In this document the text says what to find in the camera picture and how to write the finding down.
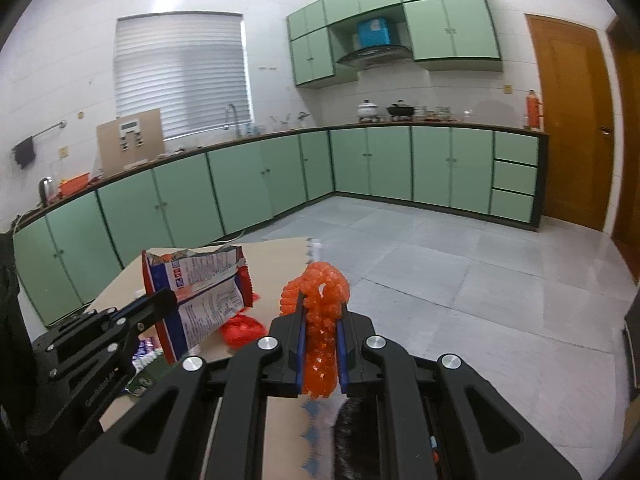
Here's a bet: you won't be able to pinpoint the red blue snack wrapper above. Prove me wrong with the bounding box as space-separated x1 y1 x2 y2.
141 244 254 364

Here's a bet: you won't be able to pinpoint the orange foam fruit net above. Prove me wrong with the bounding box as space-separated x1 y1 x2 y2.
280 261 350 399

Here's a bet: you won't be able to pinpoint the black trash bin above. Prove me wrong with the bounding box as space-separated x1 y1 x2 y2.
332 396 442 480

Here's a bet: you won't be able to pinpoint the red plastic bag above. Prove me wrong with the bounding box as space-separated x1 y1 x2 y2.
219 312 267 351

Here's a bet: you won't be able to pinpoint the green base cabinets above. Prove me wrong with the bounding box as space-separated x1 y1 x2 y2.
12 125 549 326

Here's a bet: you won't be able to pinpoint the orange basket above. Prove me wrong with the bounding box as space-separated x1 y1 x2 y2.
58 172 90 197

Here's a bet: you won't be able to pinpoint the steel kettle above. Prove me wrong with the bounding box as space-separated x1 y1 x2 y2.
38 177 58 208

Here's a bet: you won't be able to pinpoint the cardboard box with scale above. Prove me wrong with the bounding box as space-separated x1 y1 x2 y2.
96 108 165 177

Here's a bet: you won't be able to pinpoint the chrome sink faucet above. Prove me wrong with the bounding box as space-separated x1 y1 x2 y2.
224 103 242 139

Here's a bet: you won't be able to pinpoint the dark hanging towel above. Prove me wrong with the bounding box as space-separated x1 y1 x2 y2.
12 136 36 169

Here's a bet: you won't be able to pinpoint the brown wooden door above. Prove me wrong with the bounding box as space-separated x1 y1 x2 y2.
526 14 614 231
608 18 639 283

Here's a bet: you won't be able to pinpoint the window blinds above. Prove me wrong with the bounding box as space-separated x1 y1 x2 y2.
114 12 254 138

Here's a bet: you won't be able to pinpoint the white cooking pot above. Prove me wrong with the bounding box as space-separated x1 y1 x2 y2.
357 100 380 122

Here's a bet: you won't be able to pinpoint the black wok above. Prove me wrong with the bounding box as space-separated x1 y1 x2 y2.
386 100 416 122

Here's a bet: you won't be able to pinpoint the orange thermos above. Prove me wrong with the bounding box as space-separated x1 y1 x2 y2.
526 89 542 130

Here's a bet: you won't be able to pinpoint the range hood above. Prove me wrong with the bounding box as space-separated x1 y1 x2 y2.
337 44 413 70

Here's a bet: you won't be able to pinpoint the blue box above hood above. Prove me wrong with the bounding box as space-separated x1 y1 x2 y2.
358 18 392 49

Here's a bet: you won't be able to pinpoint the towel rail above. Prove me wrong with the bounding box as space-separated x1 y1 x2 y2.
13 119 67 152

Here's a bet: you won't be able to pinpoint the green wall cabinets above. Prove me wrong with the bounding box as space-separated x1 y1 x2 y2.
286 0 502 88

